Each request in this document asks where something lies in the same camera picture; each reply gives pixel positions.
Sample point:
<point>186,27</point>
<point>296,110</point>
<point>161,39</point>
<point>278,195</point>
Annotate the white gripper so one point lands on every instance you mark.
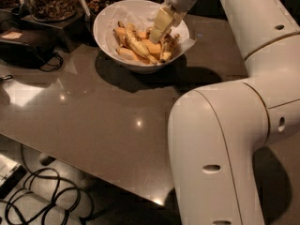
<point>165,18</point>

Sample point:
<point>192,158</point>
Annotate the spotted banana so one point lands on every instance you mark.
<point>136,44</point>
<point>163,51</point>

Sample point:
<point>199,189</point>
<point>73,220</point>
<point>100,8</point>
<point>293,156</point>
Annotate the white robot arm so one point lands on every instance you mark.
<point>214,130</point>

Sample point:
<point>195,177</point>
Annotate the white paper bowl liner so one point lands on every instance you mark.
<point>141,13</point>

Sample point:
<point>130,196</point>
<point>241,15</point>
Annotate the orange banana pieces pile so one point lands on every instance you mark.
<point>123,50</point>

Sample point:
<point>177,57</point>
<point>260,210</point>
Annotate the white ceramic bowl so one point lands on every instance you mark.
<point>184,43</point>

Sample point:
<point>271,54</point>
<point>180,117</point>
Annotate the black display stand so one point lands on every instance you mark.
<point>69,34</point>

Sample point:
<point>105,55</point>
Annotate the tray of nuts centre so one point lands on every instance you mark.
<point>52,10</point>

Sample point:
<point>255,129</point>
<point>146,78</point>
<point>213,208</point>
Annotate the black card terminal device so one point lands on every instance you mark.
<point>26,48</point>

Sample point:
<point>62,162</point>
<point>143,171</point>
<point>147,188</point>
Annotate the box on floor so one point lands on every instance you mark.
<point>11,173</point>

